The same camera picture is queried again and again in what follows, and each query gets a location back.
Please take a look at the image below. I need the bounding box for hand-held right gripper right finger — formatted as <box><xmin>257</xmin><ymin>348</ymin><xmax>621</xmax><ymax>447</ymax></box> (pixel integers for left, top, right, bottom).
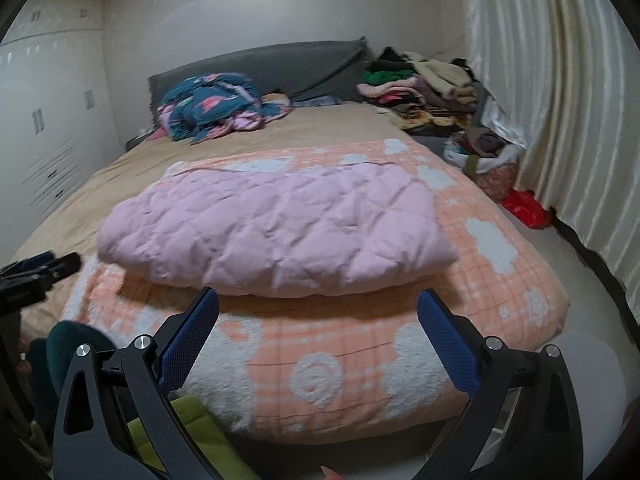
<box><xmin>415</xmin><ymin>289</ymin><xmax>583</xmax><ymax>480</ymax></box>

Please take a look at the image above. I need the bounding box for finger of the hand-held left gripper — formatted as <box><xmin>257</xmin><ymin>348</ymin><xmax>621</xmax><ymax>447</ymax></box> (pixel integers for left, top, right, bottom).
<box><xmin>30</xmin><ymin>253</ymin><xmax>83</xmax><ymax>282</ymax></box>
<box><xmin>0</xmin><ymin>252</ymin><xmax>54</xmax><ymax>275</ymax></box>

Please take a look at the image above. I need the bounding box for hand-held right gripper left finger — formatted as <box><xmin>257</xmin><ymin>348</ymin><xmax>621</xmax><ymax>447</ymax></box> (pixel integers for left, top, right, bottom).
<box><xmin>52</xmin><ymin>287</ymin><xmax>221</xmax><ymax>480</ymax></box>

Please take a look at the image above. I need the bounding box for pink quilted jacket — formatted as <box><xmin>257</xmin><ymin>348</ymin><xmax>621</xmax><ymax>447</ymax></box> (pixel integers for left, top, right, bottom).
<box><xmin>97</xmin><ymin>164</ymin><xmax>461</xmax><ymax>298</ymax></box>

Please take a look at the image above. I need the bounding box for floral bag of clothes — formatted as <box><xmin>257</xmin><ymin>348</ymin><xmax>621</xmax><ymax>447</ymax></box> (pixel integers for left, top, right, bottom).
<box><xmin>445</xmin><ymin>127</ymin><xmax>526</xmax><ymax>203</ymax></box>

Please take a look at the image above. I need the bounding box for pile of folded clothes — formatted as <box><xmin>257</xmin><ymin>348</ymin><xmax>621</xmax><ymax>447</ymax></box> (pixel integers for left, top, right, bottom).
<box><xmin>357</xmin><ymin>46</ymin><xmax>481</xmax><ymax>128</ymax></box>

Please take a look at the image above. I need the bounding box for person's left hand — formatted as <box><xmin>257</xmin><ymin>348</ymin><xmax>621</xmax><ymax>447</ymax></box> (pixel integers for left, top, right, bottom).
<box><xmin>14</xmin><ymin>335</ymin><xmax>34</xmax><ymax>377</ymax></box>

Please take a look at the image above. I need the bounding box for person's dark trouser leg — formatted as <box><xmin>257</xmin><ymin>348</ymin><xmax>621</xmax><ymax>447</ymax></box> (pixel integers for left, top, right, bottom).
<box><xmin>25</xmin><ymin>320</ymin><xmax>117</xmax><ymax>433</ymax></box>

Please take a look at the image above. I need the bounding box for orange plaid cloud blanket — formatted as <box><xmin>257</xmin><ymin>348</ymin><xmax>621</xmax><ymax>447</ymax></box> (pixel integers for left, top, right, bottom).
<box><xmin>60</xmin><ymin>139</ymin><xmax>571</xmax><ymax>446</ymax></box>

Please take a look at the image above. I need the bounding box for person's green garment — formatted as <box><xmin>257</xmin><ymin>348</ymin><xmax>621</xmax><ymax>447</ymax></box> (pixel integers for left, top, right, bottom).
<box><xmin>125</xmin><ymin>395</ymin><xmax>261</xmax><ymax>480</ymax></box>

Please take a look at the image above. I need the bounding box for white wardrobe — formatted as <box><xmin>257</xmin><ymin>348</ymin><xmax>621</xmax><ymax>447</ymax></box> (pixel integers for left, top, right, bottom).
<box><xmin>0</xmin><ymin>0</ymin><xmax>122</xmax><ymax>221</ymax></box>

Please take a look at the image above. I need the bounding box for red plastic bag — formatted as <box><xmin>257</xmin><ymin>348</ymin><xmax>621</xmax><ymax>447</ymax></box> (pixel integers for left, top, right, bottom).
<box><xmin>501</xmin><ymin>189</ymin><xmax>553</xmax><ymax>230</ymax></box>

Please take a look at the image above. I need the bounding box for blue flamingo print comforter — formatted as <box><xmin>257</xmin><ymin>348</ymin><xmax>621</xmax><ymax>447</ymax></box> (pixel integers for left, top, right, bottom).
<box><xmin>155</xmin><ymin>74</ymin><xmax>292</xmax><ymax>145</ymax></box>

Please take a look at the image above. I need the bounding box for bed with beige sheet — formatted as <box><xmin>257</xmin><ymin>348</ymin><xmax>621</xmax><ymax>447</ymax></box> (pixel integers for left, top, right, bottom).
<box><xmin>10</xmin><ymin>100</ymin><xmax>571</xmax><ymax>446</ymax></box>

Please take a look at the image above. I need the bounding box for dark patterned pillow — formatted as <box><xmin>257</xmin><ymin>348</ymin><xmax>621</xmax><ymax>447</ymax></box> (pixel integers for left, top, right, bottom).
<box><xmin>295</xmin><ymin>95</ymin><xmax>344</xmax><ymax>109</ymax></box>

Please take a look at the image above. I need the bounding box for shiny cream curtain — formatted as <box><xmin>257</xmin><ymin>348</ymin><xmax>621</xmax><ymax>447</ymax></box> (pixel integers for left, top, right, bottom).
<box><xmin>465</xmin><ymin>0</ymin><xmax>640</xmax><ymax>281</ymax></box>

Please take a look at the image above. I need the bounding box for grey padded headboard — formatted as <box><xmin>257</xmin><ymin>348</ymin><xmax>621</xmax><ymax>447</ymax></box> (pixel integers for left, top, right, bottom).
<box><xmin>147</xmin><ymin>37</ymin><xmax>373</xmax><ymax>126</ymax></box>

